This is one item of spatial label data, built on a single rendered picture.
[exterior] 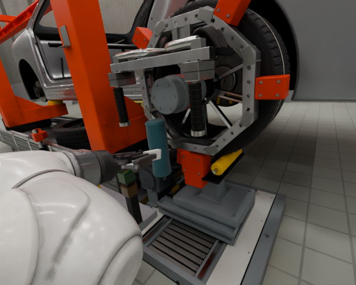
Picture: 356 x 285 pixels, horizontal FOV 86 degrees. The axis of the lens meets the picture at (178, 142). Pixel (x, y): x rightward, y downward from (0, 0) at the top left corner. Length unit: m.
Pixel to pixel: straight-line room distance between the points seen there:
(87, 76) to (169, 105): 0.53
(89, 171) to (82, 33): 0.83
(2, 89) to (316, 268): 3.11
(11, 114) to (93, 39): 1.98
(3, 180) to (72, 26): 0.89
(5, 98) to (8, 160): 2.60
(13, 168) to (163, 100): 0.50
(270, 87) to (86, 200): 0.60
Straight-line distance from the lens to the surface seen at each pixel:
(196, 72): 0.52
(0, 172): 0.33
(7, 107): 2.94
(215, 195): 1.14
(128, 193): 0.63
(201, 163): 0.86
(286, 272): 1.20
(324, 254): 1.33
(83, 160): 0.40
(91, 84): 1.09
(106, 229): 0.21
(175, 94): 0.66
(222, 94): 0.85
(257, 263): 1.09
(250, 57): 0.69
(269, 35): 0.78
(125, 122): 0.78
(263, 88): 0.69
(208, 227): 1.12
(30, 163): 0.34
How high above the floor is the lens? 0.93
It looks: 20 degrees down
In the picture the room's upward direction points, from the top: 6 degrees counter-clockwise
